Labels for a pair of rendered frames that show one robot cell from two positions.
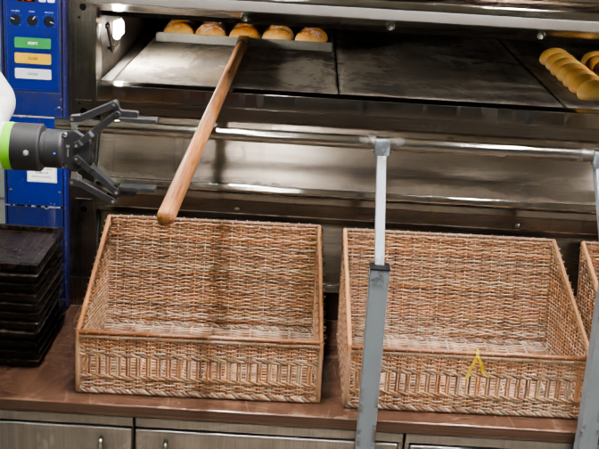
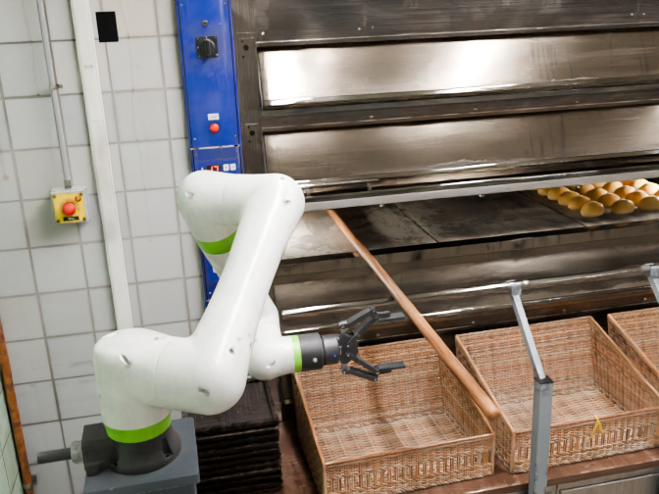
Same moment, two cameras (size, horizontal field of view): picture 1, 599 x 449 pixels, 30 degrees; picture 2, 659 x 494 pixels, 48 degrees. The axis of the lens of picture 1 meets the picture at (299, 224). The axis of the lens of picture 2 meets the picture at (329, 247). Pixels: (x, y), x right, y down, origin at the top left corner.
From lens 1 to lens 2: 0.95 m
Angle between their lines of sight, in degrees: 11
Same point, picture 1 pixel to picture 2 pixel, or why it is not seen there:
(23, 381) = not seen: outside the picture
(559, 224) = (590, 305)
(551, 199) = (586, 289)
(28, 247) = (253, 400)
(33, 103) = not seen: hidden behind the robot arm
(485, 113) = (540, 240)
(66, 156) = (339, 354)
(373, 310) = (543, 411)
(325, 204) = (438, 321)
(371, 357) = (542, 442)
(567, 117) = (592, 234)
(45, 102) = not seen: hidden behind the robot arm
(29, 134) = (315, 345)
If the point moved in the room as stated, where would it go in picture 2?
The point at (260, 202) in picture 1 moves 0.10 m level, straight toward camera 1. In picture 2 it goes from (394, 327) to (403, 339)
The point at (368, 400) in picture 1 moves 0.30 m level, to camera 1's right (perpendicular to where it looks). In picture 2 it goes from (541, 471) to (631, 456)
